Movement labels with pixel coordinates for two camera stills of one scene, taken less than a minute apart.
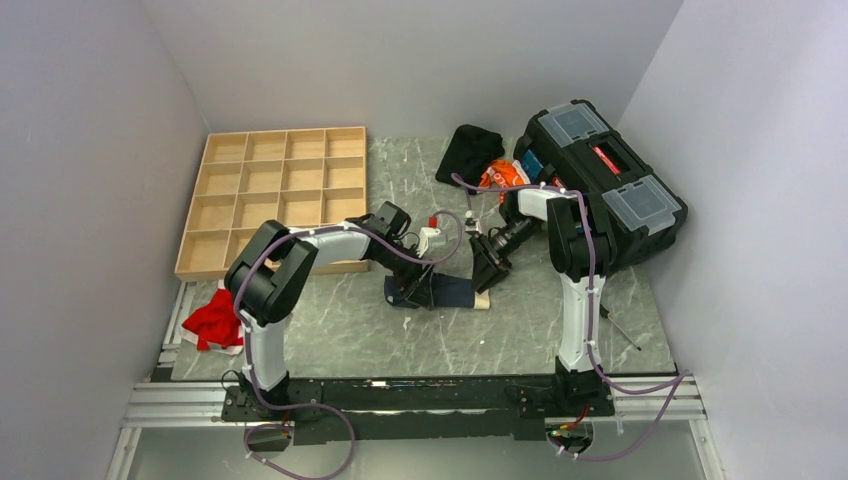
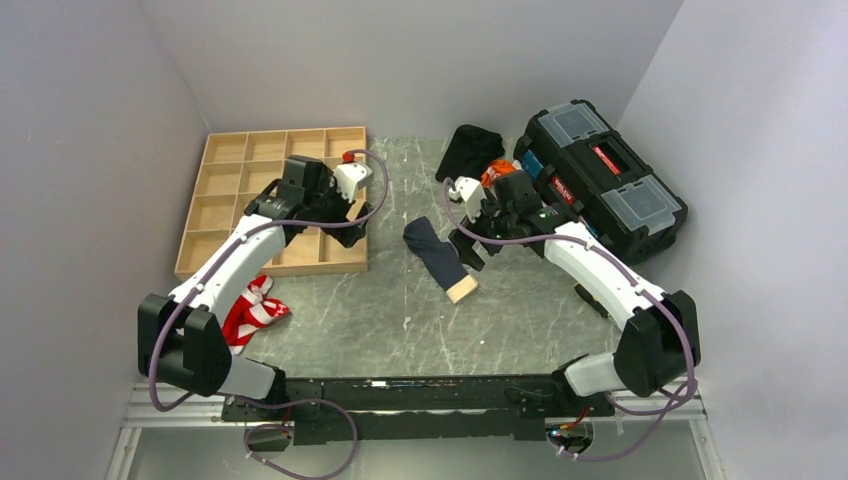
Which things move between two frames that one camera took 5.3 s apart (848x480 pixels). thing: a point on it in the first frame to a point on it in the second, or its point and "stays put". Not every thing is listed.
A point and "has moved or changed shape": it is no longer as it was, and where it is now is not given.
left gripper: (415, 285) to (347, 235)
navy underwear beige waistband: (448, 290) has moved or changed shape
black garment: (470, 150) stays put
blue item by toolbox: (531, 165) stays put
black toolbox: (642, 217) stays put
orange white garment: (505, 173) stays put
